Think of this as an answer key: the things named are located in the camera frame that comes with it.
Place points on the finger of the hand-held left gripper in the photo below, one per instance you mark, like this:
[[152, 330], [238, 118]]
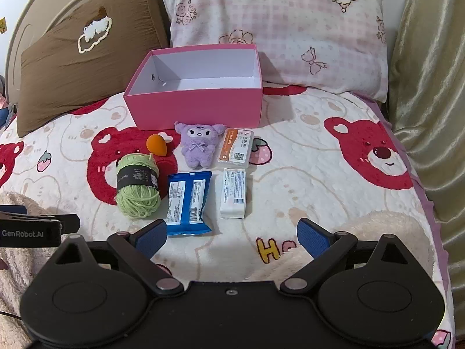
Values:
[[69, 223], [12, 209]]

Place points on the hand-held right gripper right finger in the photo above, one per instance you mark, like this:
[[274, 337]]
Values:
[[312, 238]]

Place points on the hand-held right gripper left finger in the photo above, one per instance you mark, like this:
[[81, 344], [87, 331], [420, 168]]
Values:
[[152, 241]]

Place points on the green yarn ball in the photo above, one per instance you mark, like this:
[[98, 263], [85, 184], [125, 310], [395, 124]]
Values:
[[138, 200]]

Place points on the purple plush toy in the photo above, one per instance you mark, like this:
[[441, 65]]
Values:
[[198, 149]]

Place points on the pink cardboard box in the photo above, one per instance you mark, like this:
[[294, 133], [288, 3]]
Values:
[[192, 109]]

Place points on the orange makeup sponge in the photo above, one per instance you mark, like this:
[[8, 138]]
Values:
[[156, 146]]

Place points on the orange white tissue packet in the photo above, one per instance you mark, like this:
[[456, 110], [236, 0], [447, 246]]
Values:
[[236, 149]]

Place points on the brown pillow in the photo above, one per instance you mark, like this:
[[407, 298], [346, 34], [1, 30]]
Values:
[[72, 80]]

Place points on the gold satin curtain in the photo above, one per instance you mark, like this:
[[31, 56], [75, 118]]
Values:
[[428, 98]]

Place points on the beige headboard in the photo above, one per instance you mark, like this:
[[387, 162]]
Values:
[[40, 11]]

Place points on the pink checkered pillow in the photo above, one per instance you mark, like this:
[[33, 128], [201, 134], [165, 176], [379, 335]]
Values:
[[272, 25]]

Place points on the yellow wall sticker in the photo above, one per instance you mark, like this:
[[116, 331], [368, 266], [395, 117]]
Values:
[[3, 25]]

